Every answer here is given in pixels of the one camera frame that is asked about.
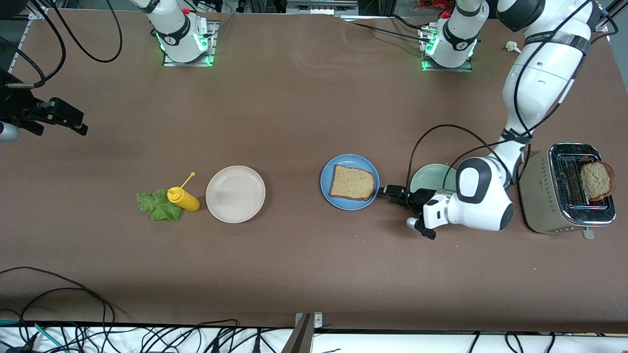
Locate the beige plate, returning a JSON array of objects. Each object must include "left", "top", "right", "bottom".
[{"left": 205, "top": 165, "right": 266, "bottom": 224}]

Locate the green lettuce leaf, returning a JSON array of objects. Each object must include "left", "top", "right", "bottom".
[{"left": 136, "top": 189, "right": 183, "bottom": 222}]

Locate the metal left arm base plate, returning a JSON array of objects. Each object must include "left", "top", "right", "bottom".
[{"left": 420, "top": 25, "right": 474, "bottom": 73}]

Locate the pale green plate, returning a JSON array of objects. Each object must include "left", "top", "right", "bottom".
[{"left": 410, "top": 163, "right": 459, "bottom": 195}]

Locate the aluminium rail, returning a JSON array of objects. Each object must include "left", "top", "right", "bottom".
[{"left": 286, "top": 0, "right": 360, "bottom": 15}]

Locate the silver beige toaster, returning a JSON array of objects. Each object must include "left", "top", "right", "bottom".
[{"left": 518, "top": 143, "right": 617, "bottom": 240}]

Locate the brown bread slice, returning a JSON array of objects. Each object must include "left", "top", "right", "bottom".
[
  {"left": 329, "top": 164, "right": 376, "bottom": 201},
  {"left": 580, "top": 161, "right": 617, "bottom": 202}
]

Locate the grey frame post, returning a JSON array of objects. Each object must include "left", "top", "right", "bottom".
[{"left": 281, "top": 314, "right": 314, "bottom": 353}]

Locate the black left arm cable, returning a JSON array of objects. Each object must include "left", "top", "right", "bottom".
[{"left": 406, "top": 0, "right": 614, "bottom": 194}]

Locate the small metal corner bracket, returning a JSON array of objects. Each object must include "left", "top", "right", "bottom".
[{"left": 295, "top": 312, "right": 324, "bottom": 329}]

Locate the teal cable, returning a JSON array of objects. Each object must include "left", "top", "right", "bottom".
[{"left": 0, "top": 320, "right": 67, "bottom": 353}]

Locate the yellow mustard squeeze bottle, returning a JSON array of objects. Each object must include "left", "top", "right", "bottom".
[{"left": 167, "top": 172, "right": 201, "bottom": 212}]

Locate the aluminium table edge frame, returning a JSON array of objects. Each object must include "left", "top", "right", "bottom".
[{"left": 5, "top": 10, "right": 48, "bottom": 74}]

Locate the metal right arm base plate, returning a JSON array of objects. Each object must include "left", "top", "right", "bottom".
[{"left": 162, "top": 20, "right": 217, "bottom": 67}]

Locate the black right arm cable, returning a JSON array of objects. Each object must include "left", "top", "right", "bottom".
[{"left": 0, "top": 0, "right": 123, "bottom": 91}]

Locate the long black looped cable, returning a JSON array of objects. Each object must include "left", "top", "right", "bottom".
[{"left": 0, "top": 266, "right": 129, "bottom": 339}]

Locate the blue plate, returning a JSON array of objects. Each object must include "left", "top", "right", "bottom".
[{"left": 320, "top": 154, "right": 380, "bottom": 211}]

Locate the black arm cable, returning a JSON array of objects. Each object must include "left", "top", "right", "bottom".
[
  {"left": 0, "top": 0, "right": 123, "bottom": 91},
  {"left": 406, "top": 0, "right": 614, "bottom": 194}
]

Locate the black base cable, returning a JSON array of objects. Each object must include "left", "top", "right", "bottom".
[
  {"left": 390, "top": 14, "right": 435, "bottom": 31},
  {"left": 351, "top": 22, "right": 432, "bottom": 43}
]

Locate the aluminium corner profile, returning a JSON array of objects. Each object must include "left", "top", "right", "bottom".
[{"left": 595, "top": 0, "right": 620, "bottom": 33}]

